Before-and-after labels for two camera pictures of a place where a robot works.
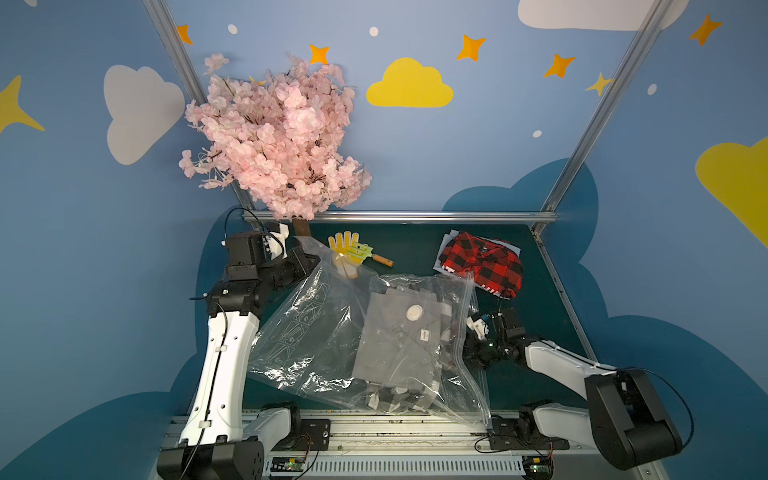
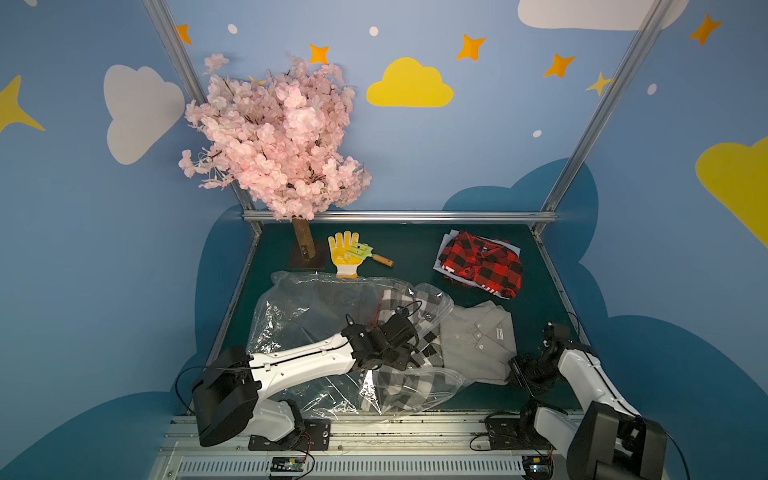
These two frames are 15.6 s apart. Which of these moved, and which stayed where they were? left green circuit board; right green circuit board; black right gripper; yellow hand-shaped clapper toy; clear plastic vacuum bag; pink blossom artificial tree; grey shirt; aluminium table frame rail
Moved: grey shirt; black right gripper; clear plastic vacuum bag
Stayed: pink blossom artificial tree; yellow hand-shaped clapper toy; left green circuit board; aluminium table frame rail; right green circuit board
